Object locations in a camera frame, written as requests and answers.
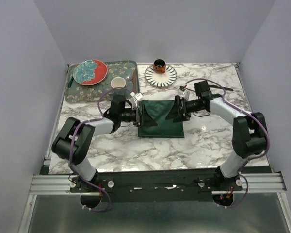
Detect black knife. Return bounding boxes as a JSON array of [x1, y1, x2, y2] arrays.
[[209, 84, 234, 92]]

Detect silver spoon on tray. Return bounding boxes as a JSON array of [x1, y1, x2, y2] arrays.
[[125, 75, 133, 81]]

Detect green handled utensil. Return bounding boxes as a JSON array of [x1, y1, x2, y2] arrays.
[[68, 75, 74, 88]]

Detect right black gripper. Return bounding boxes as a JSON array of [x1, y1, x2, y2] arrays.
[[165, 95, 203, 123]]

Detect floral teal serving tray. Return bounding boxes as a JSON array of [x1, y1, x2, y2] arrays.
[[65, 60, 139, 103]]

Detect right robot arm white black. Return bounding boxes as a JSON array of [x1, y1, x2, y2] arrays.
[[166, 78, 270, 190]]

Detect red and teal plate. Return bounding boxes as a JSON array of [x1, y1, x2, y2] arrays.
[[73, 59, 108, 86]]

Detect aluminium frame rail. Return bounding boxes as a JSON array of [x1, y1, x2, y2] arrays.
[[18, 173, 291, 233]]

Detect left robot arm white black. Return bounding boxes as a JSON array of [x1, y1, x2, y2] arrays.
[[51, 95, 157, 192]]

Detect purple cable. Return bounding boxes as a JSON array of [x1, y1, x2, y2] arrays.
[[179, 78, 271, 209], [69, 87, 136, 212]]

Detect brown glazed cup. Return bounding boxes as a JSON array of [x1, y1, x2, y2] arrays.
[[152, 59, 166, 74]]

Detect dark green cloth napkin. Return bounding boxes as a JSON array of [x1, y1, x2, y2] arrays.
[[138, 100, 184, 138]]

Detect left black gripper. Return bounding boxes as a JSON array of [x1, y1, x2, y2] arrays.
[[119, 103, 158, 127]]

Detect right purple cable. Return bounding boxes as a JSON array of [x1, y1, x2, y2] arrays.
[[179, 78, 271, 209]]

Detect cream mug with teal handle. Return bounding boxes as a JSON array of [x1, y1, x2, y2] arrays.
[[110, 77, 126, 95]]

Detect white striped saucer plate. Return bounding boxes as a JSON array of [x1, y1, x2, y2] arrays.
[[145, 65, 178, 88]]

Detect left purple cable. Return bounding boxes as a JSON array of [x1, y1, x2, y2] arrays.
[[69, 87, 136, 212]]

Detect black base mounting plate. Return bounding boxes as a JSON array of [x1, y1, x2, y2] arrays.
[[69, 168, 242, 203]]

